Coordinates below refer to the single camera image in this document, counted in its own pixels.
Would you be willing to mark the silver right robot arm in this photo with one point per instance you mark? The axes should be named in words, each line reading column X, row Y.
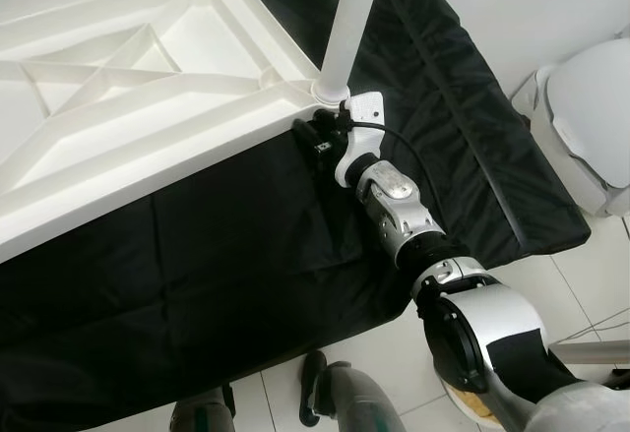
column 463, row 304

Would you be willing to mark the white plastic table leg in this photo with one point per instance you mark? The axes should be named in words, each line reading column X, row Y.
column 346, row 19

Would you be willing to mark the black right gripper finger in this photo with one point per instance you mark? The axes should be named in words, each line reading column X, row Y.
column 302, row 133

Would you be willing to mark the grey robot right foot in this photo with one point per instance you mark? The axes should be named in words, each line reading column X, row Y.
column 349, row 402

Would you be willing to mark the black floor stand leg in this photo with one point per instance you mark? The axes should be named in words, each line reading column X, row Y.
column 618, row 380

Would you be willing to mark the white plastic children table top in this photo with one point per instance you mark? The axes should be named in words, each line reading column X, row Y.
column 148, row 78

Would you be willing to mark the mustard yellow cloth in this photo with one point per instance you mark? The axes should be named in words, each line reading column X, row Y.
column 482, row 407

